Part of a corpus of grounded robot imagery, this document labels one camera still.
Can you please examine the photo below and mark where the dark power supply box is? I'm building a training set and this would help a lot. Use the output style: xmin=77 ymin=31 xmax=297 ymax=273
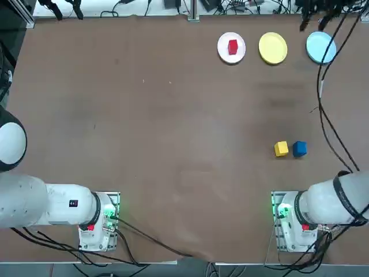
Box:
xmin=201 ymin=0 xmax=222 ymax=13

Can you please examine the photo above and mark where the light blue plate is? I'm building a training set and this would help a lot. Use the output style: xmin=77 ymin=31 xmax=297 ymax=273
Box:
xmin=306 ymin=31 xmax=337 ymax=65

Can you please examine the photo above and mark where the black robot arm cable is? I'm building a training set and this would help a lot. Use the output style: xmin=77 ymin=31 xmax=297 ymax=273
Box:
xmin=0 ymin=43 xmax=14 ymax=102
xmin=316 ymin=11 xmax=363 ymax=174

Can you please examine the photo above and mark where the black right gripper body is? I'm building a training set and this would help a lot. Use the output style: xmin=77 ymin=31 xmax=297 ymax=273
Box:
xmin=301 ymin=0 xmax=344 ymax=15

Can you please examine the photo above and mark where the blue cube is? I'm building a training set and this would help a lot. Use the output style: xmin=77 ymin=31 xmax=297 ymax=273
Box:
xmin=292 ymin=140 xmax=308 ymax=158

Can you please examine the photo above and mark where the long black table cable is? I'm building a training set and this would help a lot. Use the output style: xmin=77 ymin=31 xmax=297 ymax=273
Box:
xmin=115 ymin=218 xmax=197 ymax=257

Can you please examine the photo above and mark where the yellow plate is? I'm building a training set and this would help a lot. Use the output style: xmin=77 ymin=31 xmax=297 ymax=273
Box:
xmin=258 ymin=32 xmax=288 ymax=65

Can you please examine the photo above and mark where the white plate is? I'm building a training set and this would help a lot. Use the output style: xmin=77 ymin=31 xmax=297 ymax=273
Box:
xmin=217 ymin=31 xmax=247 ymax=65

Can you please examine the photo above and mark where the yellow cube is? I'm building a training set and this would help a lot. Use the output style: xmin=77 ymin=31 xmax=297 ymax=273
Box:
xmin=273 ymin=140 xmax=289 ymax=158

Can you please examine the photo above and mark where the aluminium camera post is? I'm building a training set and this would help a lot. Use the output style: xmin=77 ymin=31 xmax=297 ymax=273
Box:
xmin=187 ymin=0 xmax=200 ymax=23

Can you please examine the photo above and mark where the aluminium frame profile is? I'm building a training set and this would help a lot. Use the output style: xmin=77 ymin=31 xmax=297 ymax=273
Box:
xmin=11 ymin=0 xmax=36 ymax=29

